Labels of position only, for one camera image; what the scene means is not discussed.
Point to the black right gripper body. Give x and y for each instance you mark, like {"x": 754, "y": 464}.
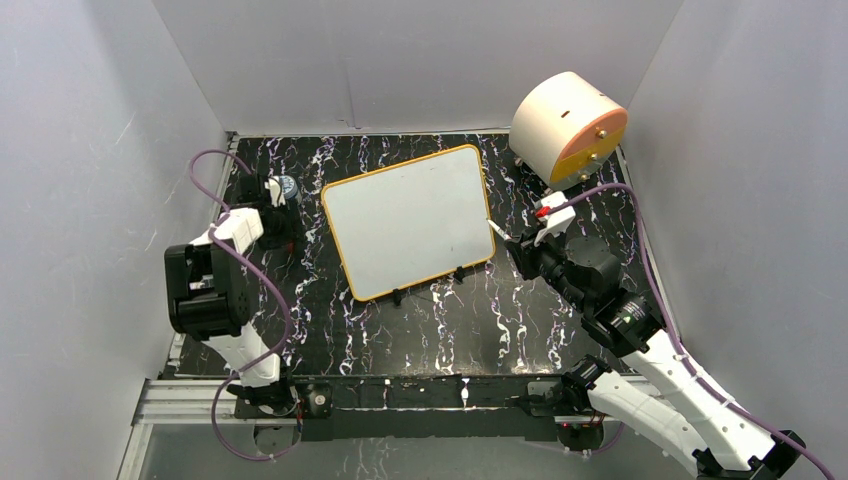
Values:
{"x": 544, "y": 260}

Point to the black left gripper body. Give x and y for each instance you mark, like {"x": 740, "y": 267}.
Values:
{"x": 287, "y": 228}

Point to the white orange whiteboard marker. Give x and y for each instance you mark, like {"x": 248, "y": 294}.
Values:
{"x": 499, "y": 231}

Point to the yellow framed whiteboard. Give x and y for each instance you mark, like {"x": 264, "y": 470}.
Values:
{"x": 412, "y": 222}

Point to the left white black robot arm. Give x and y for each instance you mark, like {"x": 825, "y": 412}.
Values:
{"x": 208, "y": 296}

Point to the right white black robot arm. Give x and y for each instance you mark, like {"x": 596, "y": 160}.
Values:
{"x": 691, "y": 419}

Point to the blue white round jar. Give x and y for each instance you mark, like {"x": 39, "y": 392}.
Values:
{"x": 289, "y": 190}

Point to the cream round drawer box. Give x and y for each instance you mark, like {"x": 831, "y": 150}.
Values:
{"x": 565, "y": 129}

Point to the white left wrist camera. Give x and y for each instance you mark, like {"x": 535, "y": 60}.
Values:
{"x": 276, "y": 191}

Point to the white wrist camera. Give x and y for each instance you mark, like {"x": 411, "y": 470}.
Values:
{"x": 276, "y": 191}
{"x": 553, "y": 215}

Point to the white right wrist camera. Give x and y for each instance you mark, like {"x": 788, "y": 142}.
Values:
{"x": 553, "y": 215}

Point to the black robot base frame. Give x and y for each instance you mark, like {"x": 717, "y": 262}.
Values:
{"x": 529, "y": 407}

